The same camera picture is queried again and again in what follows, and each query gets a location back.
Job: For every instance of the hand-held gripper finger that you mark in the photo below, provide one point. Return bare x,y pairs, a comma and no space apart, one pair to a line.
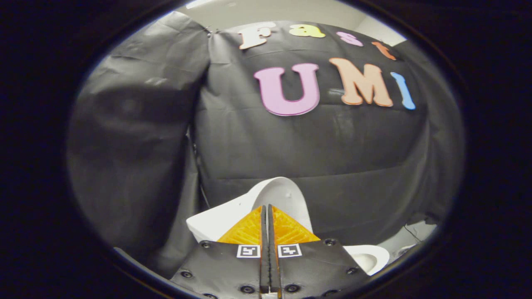
264,257
272,257

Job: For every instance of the white toilet lid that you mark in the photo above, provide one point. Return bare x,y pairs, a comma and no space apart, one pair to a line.
286,195

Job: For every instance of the white toilet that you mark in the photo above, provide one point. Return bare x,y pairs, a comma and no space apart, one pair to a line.
216,224

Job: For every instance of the black backdrop cloth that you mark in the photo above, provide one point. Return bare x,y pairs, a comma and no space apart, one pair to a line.
291,145

